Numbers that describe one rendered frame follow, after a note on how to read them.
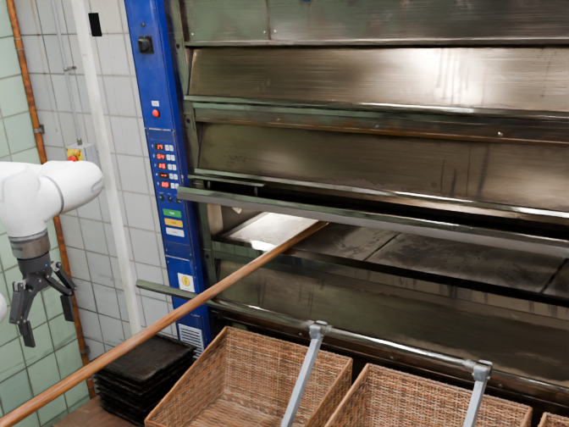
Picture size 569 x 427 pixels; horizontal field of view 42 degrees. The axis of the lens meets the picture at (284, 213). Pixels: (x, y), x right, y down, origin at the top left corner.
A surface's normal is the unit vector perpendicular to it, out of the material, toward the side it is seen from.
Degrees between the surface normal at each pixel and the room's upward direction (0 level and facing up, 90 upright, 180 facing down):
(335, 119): 90
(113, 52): 90
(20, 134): 90
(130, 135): 90
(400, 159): 70
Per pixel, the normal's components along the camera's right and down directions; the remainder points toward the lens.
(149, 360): -0.09, -0.94
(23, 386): 0.82, 0.12
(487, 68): -0.57, -0.01
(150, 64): -0.57, 0.33
